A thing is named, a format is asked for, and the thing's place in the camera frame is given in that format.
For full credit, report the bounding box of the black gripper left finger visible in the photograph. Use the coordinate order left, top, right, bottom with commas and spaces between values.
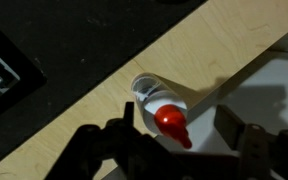
44, 101, 172, 180

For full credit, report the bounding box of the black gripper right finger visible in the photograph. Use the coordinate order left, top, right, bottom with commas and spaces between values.
214, 105, 288, 180

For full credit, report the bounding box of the black desk mat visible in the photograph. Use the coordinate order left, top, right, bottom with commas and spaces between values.
0, 0, 206, 161

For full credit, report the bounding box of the white bottle with red cap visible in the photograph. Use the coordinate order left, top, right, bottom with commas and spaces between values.
131, 73, 192, 149

